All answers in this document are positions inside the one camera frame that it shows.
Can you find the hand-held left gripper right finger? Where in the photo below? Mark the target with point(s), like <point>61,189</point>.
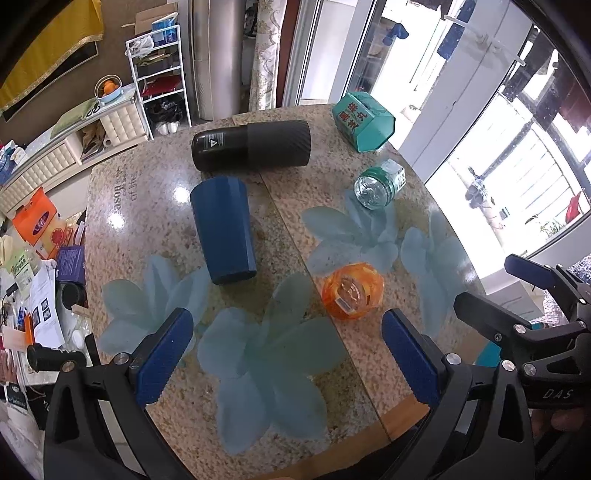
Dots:
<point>410,361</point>

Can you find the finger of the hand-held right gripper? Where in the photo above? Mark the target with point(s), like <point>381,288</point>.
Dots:
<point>489,316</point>
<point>535,272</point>

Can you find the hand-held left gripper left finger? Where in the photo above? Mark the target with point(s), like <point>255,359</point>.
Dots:
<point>160,357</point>

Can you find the blue cup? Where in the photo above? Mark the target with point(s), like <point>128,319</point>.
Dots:
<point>224,228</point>

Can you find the person's right hand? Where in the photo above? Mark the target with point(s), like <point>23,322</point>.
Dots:
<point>561,421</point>

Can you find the orange plastic jar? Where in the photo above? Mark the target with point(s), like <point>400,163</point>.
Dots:
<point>353,290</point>

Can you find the black mug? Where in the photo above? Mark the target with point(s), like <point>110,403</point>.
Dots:
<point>74,295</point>

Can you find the purple box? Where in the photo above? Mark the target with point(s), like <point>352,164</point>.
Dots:
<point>70,264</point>

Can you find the green packet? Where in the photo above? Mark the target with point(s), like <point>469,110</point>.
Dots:
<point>23,264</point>

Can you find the clear bottle green label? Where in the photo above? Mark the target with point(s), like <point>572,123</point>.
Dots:
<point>376,185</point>

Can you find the orange gift box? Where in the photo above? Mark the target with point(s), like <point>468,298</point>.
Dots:
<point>39,221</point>

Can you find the white tufted cabinet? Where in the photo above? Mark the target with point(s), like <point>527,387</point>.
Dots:
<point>51,161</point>

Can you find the green octagonal box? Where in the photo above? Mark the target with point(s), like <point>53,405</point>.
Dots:
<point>364,121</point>

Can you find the white shoes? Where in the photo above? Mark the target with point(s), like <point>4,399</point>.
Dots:
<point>168,127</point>

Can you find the black thermos flask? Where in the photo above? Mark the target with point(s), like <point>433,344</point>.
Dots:
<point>251,144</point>

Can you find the black shoes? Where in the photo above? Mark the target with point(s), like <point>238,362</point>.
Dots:
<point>165,110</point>

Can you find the green cloth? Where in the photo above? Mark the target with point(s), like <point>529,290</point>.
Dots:
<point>74,117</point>

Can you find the red cloth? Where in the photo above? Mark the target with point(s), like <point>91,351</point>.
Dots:
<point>161,86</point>

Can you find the bowl of oranges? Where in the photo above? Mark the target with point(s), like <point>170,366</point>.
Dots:
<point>108,90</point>

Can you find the white metal shelf rack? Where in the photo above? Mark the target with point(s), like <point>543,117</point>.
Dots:
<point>138,83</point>

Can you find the silver standing air conditioner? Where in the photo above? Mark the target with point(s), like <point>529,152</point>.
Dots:
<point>217,55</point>

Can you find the white plastic bag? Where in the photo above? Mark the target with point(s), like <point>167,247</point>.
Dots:
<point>140,45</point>

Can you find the blue tissue packet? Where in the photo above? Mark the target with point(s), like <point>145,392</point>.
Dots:
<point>167,34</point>

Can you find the patterned curtain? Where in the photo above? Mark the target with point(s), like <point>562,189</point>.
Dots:
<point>270,50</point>

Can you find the yellow cloth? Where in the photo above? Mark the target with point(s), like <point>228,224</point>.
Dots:
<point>44,41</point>

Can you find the cardboard box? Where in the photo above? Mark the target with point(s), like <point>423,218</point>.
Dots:
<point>150,21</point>

